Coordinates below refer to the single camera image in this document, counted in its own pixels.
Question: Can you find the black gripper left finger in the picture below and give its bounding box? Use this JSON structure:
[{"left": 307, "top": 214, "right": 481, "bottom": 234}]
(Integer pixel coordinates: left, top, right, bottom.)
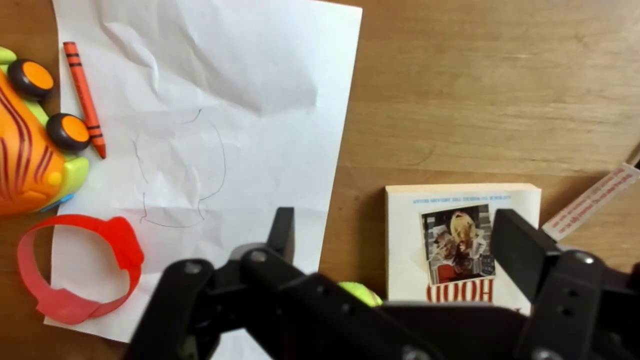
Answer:
[{"left": 124, "top": 207, "right": 429, "bottom": 360}]

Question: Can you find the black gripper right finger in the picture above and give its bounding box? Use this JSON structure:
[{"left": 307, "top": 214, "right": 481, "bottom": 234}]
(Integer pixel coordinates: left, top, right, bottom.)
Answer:
[{"left": 490, "top": 209, "right": 640, "bottom": 360}]

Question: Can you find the green tennis ball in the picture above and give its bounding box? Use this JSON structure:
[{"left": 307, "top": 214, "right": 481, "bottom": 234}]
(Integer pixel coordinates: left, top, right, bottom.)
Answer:
[{"left": 335, "top": 281, "right": 385, "bottom": 310}]

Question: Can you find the striped stick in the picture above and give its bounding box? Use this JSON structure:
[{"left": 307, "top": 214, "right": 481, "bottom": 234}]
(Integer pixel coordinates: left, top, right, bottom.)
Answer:
[{"left": 540, "top": 154, "right": 640, "bottom": 243}]

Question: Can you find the small white paperback book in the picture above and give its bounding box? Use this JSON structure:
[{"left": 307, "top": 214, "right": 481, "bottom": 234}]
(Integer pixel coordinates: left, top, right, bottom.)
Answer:
[{"left": 383, "top": 183, "right": 544, "bottom": 316}]

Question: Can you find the white paper sheet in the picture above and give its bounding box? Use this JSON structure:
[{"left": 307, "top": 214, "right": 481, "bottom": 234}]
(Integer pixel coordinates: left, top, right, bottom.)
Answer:
[{"left": 44, "top": 0, "right": 366, "bottom": 347}]

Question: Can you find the red crayon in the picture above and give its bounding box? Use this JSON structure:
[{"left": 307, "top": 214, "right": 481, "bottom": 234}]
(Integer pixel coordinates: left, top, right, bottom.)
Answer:
[{"left": 62, "top": 40, "right": 110, "bottom": 162}]

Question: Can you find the orange toy car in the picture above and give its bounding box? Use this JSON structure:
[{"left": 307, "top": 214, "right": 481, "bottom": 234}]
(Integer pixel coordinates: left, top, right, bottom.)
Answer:
[{"left": 0, "top": 44, "right": 94, "bottom": 218}]

